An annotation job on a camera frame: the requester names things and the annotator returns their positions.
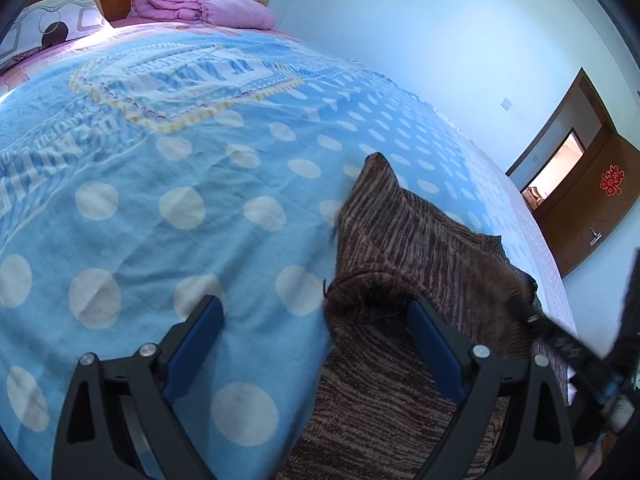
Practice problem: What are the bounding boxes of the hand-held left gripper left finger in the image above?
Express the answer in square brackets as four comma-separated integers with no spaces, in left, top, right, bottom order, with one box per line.
[51,294,226,480]

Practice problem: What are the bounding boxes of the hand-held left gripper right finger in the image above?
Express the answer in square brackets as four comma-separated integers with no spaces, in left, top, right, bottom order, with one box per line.
[406,298,576,480]

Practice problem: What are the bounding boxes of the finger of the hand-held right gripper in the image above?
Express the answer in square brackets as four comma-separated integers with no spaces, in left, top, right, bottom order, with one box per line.
[605,249,640,361]
[507,296,603,378]

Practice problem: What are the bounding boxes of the brown knit sweater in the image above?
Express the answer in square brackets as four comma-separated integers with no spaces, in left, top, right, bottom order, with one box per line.
[272,151,576,480]

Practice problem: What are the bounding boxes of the brown wooden door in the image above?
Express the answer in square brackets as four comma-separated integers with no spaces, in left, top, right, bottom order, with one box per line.
[532,130,640,278]

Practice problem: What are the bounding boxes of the red paper door decoration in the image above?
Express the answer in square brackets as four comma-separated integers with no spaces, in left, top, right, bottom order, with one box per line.
[599,166,627,197]

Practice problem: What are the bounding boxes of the blue polka dot blanket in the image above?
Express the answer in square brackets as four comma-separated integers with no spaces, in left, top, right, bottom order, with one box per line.
[0,25,551,480]

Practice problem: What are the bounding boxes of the folded pink quilt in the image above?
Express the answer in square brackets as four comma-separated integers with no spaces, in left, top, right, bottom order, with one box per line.
[129,0,277,30]

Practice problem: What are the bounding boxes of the patterned white pillow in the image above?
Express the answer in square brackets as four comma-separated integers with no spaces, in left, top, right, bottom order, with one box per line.
[0,0,113,68]

